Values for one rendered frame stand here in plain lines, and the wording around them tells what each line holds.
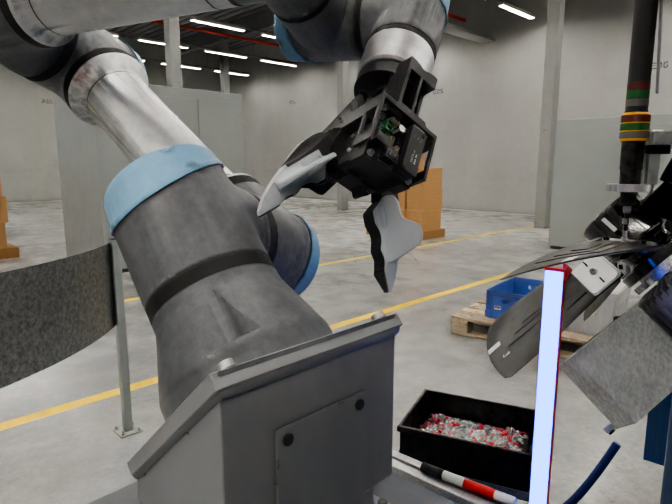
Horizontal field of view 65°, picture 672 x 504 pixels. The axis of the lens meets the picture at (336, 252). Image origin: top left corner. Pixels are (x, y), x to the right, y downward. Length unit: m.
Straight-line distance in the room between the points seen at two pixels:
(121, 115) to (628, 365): 0.84
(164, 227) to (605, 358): 0.74
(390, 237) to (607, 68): 13.59
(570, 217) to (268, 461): 8.35
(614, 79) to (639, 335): 13.05
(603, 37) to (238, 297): 13.93
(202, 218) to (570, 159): 8.29
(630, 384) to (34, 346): 1.92
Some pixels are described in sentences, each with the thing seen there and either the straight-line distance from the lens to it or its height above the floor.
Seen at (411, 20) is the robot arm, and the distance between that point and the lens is 0.58.
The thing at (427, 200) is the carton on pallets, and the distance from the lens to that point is 9.20.
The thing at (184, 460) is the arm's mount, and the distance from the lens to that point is 0.41.
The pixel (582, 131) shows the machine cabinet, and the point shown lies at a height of 1.77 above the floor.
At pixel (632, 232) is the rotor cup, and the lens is 1.06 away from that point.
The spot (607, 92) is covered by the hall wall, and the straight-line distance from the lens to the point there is 13.96.
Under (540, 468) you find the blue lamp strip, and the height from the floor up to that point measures 0.93.
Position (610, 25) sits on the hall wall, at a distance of 14.22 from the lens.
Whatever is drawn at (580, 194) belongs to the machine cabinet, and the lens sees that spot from 8.57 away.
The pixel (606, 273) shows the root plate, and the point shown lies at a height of 1.12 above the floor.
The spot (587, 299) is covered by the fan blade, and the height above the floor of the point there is 1.07.
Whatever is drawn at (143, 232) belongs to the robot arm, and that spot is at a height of 1.26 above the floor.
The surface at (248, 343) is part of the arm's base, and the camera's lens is 0.38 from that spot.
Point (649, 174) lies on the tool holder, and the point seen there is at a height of 1.30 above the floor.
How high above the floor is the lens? 1.32
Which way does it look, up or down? 10 degrees down
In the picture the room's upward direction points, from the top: straight up
